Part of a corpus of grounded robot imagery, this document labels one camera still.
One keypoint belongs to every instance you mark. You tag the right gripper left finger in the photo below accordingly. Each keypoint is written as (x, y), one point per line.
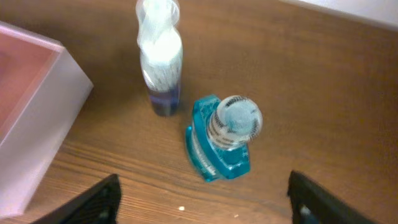
(97, 205)

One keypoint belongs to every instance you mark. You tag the teal mouthwash bottle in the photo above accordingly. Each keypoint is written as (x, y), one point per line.
(217, 139)

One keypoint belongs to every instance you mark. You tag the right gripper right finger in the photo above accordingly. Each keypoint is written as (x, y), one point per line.
(311, 203)

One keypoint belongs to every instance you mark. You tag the dark blue pump bottle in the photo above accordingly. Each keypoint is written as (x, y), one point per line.
(161, 52)

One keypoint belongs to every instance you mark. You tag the pink open cardboard box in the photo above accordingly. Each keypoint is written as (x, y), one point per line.
(42, 92)

